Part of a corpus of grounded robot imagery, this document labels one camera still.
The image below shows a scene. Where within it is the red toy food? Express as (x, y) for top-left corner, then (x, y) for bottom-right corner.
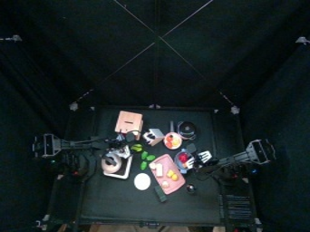
(177, 152), (189, 164)

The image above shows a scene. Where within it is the pink tray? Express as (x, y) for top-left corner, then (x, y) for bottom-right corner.
(148, 153), (186, 196)

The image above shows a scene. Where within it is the black toy pot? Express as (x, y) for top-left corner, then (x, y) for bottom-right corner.
(174, 121), (199, 141)

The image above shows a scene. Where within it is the white grey toy toaster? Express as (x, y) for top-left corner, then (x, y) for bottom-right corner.
(141, 128), (165, 147)

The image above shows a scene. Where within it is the beige toy kettle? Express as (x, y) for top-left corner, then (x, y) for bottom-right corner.
(100, 152), (122, 175)

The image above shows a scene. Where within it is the dark green rectangular block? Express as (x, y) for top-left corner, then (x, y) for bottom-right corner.
(152, 185), (169, 203)

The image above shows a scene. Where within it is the pink frying pan with food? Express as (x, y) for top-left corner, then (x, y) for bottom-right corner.
(161, 121), (184, 150)

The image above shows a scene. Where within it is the white round plate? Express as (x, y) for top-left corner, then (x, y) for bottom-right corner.
(133, 172), (152, 191)

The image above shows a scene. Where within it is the blue toy pot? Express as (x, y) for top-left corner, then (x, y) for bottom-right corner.
(173, 148), (196, 175)

